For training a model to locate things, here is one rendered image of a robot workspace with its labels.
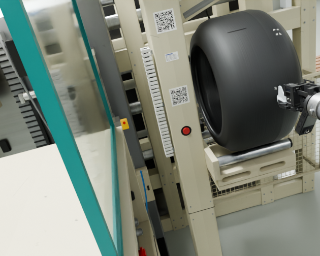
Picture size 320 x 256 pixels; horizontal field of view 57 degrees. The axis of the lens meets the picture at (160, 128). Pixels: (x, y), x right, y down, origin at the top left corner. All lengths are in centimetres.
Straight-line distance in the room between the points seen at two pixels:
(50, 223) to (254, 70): 79
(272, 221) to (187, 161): 114
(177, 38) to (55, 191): 72
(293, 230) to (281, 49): 144
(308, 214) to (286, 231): 23
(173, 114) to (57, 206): 71
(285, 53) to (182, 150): 56
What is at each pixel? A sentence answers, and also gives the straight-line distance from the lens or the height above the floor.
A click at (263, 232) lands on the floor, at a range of 225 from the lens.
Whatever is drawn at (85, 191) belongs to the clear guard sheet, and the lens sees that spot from 37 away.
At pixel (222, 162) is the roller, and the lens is 130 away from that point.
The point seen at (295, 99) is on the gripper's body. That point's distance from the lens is 98.
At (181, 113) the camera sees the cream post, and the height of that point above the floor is 115.
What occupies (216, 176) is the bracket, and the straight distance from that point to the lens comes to 128.
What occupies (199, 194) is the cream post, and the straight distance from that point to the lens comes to 145.
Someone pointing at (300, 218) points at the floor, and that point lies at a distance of 236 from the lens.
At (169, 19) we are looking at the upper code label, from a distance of 114.
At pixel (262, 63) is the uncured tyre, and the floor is 132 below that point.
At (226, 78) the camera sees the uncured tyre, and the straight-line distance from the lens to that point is 108.
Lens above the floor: 162
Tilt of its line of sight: 25 degrees down
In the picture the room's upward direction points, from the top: 13 degrees counter-clockwise
